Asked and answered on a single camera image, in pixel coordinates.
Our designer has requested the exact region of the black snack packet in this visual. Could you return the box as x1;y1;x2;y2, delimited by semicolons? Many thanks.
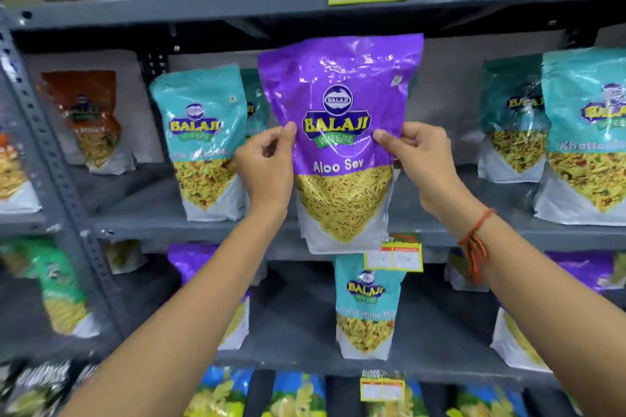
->
0;359;99;417

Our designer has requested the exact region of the purple snack packet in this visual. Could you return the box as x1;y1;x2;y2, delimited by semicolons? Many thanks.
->
167;243;268;352
490;250;626;374
257;34;425;256

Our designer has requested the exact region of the red thread bracelet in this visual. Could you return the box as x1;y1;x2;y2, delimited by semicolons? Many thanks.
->
458;208;498;286

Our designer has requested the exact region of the green snack packet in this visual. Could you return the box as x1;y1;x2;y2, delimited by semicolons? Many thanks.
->
0;236;102;338

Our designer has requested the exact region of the orange white snack packet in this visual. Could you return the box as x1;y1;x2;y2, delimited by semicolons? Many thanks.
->
0;132;43;215

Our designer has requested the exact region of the person's right hand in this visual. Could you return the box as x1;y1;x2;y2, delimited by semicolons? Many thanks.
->
373;122;471;222

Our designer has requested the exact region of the orange brown snack packet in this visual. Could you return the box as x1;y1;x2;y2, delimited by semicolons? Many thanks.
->
40;70;137;176

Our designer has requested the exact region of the person's left forearm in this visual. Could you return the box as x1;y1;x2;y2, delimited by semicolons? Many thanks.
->
59;198;290;417

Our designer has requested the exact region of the white yellow snack packet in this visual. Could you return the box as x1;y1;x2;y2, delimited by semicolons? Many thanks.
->
443;248;490;293
102;239;148;276

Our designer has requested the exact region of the person's left hand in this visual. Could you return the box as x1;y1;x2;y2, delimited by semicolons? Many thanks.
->
234;122;298;213

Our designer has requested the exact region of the teal snack packet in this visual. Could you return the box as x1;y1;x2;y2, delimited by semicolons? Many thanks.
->
333;254;407;362
532;47;626;227
149;64;250;223
240;69;273;140
477;53;551;184

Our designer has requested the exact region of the person's right forearm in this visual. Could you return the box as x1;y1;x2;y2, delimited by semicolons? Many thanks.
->
430;186;626;417

